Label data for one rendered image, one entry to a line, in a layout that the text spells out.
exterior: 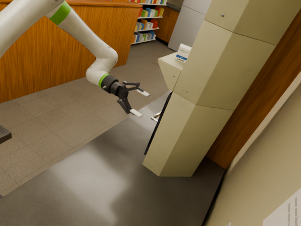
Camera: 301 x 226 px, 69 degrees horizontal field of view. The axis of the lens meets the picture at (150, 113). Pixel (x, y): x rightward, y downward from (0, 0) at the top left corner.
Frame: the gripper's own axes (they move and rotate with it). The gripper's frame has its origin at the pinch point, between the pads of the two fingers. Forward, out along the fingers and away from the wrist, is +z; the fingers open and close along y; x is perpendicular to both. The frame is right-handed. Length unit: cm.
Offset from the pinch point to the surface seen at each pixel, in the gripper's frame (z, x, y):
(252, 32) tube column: 31, -6, 53
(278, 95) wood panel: 54, 26, 29
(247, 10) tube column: 27, -11, 59
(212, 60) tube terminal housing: 24.2, -11.1, 40.1
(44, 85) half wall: -179, 80, -113
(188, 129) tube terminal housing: 28.3, -8.8, 8.2
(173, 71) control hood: 12.0, -11.0, 29.4
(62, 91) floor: -164, 98, -119
